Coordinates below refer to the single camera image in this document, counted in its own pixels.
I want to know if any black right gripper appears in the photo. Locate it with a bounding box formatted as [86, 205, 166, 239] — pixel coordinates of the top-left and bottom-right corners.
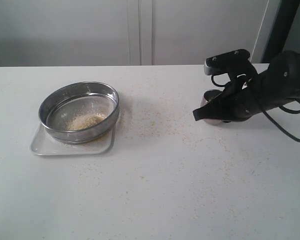
[192, 63, 300, 122]

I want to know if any yellow white grain mix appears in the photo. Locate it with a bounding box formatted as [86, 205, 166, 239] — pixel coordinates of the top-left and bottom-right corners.
[65, 113, 106, 131]

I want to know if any round stainless steel sieve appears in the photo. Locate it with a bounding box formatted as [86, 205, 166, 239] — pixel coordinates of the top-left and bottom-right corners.
[38, 81, 120, 144]

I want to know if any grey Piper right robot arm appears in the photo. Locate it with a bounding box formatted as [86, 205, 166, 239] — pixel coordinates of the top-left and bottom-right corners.
[193, 49, 300, 122]

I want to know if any white square plastic tray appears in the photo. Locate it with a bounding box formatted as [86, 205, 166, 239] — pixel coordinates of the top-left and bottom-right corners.
[29, 125, 116, 157]

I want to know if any black wrist camera on right gripper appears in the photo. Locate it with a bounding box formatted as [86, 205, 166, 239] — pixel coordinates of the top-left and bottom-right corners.
[204, 49, 258, 88]

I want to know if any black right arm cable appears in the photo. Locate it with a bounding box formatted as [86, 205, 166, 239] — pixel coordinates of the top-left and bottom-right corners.
[211, 72, 300, 143]

